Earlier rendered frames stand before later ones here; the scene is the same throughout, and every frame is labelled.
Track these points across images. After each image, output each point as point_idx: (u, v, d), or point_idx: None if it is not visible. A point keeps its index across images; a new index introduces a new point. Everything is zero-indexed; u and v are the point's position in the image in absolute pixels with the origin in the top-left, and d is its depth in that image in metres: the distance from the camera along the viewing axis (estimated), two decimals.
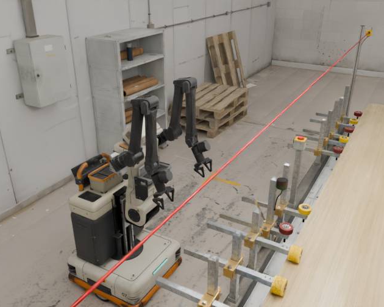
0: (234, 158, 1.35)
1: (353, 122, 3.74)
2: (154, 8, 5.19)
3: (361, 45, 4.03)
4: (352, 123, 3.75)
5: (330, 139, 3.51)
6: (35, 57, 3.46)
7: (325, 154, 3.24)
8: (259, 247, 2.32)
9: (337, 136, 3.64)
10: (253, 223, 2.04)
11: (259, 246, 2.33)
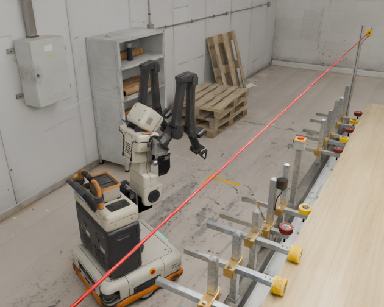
0: (234, 158, 1.35)
1: (353, 122, 3.74)
2: (154, 8, 5.19)
3: (361, 45, 4.03)
4: (352, 123, 3.75)
5: (330, 139, 3.51)
6: (35, 57, 3.46)
7: (325, 154, 3.24)
8: (259, 247, 2.32)
9: (337, 136, 3.64)
10: (253, 223, 2.04)
11: (259, 246, 2.33)
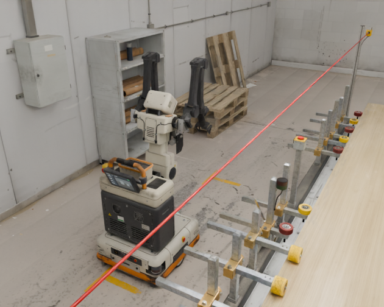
0: (234, 158, 1.35)
1: (353, 122, 3.74)
2: (154, 8, 5.19)
3: (361, 45, 4.03)
4: (352, 123, 3.75)
5: (330, 139, 3.51)
6: (35, 57, 3.46)
7: (325, 154, 3.24)
8: (259, 247, 2.32)
9: (337, 136, 3.64)
10: (253, 223, 2.04)
11: (259, 246, 2.33)
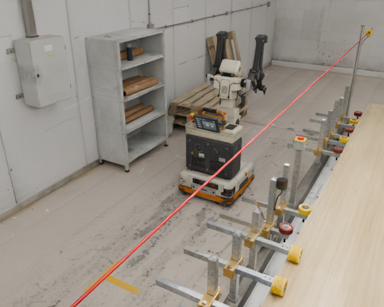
0: (234, 158, 1.35)
1: (353, 122, 3.74)
2: (154, 8, 5.19)
3: (361, 45, 4.03)
4: (352, 123, 3.75)
5: (330, 139, 3.51)
6: (35, 57, 3.46)
7: (325, 154, 3.24)
8: (259, 247, 2.32)
9: (337, 136, 3.64)
10: (253, 223, 2.04)
11: (259, 246, 2.33)
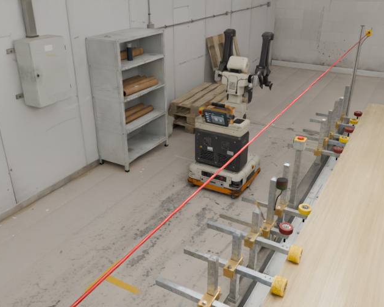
0: (234, 158, 1.35)
1: (353, 122, 3.74)
2: (154, 8, 5.19)
3: (361, 45, 4.03)
4: (352, 123, 3.75)
5: (330, 139, 3.51)
6: (35, 57, 3.46)
7: (325, 154, 3.24)
8: (259, 247, 2.32)
9: (337, 136, 3.64)
10: (253, 223, 2.04)
11: (259, 246, 2.33)
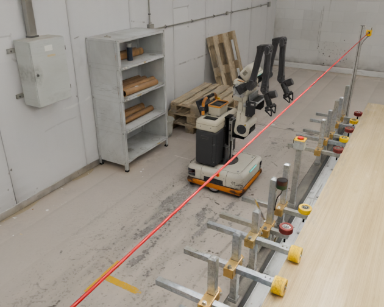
0: (234, 158, 1.35)
1: (353, 122, 3.74)
2: (154, 8, 5.19)
3: (361, 45, 4.03)
4: (352, 123, 3.75)
5: (330, 139, 3.51)
6: (35, 57, 3.46)
7: (325, 154, 3.24)
8: (259, 247, 2.32)
9: (337, 136, 3.64)
10: (253, 223, 2.04)
11: (259, 246, 2.33)
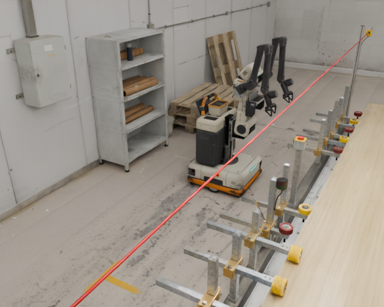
0: (234, 158, 1.35)
1: (353, 122, 3.74)
2: (154, 8, 5.19)
3: (361, 45, 4.03)
4: (352, 123, 3.75)
5: (330, 139, 3.51)
6: (35, 57, 3.46)
7: (325, 154, 3.24)
8: (259, 247, 2.32)
9: (337, 136, 3.64)
10: (253, 223, 2.04)
11: (259, 246, 2.33)
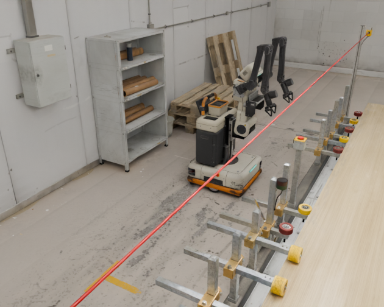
0: (234, 158, 1.35)
1: (353, 122, 3.74)
2: (154, 8, 5.19)
3: (361, 45, 4.03)
4: (352, 123, 3.75)
5: (330, 139, 3.51)
6: (35, 57, 3.46)
7: (325, 154, 3.24)
8: (259, 247, 2.32)
9: (337, 136, 3.64)
10: (253, 223, 2.04)
11: (259, 246, 2.33)
